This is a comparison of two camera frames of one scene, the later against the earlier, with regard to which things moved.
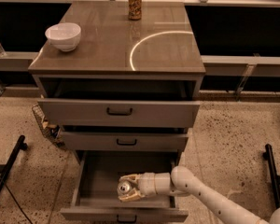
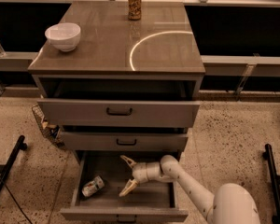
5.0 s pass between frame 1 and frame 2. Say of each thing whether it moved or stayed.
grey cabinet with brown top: stayed
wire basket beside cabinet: stayed
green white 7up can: moved
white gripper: moved
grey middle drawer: stayed
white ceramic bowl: stayed
